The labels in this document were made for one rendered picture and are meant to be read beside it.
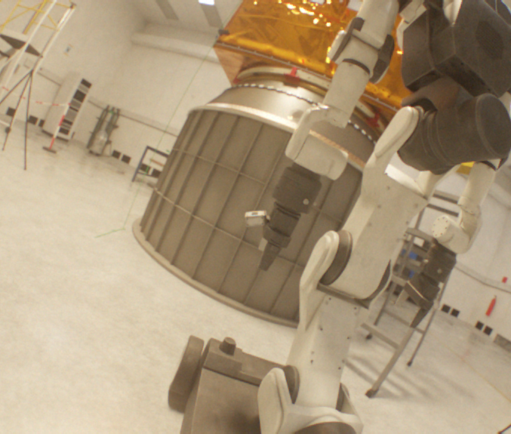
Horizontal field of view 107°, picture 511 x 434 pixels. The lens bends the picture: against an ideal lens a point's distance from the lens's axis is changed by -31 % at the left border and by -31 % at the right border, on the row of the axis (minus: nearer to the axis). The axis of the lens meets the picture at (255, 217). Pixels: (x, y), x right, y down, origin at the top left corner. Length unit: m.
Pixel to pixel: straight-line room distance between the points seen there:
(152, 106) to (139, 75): 1.50
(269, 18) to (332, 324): 2.43
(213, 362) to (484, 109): 0.85
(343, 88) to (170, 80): 8.96
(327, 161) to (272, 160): 1.19
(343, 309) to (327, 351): 0.11
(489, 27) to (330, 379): 0.86
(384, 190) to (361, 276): 0.20
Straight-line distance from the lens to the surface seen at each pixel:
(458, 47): 0.63
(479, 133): 0.48
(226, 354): 0.84
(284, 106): 1.95
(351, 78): 0.58
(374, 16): 0.67
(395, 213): 0.64
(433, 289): 0.76
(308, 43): 2.44
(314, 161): 0.55
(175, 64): 9.68
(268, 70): 2.33
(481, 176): 0.78
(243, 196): 1.71
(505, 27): 0.77
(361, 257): 0.63
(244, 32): 2.55
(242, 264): 1.73
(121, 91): 10.29
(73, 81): 8.75
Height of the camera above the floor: 0.65
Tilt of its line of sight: 3 degrees down
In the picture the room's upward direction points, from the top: 25 degrees clockwise
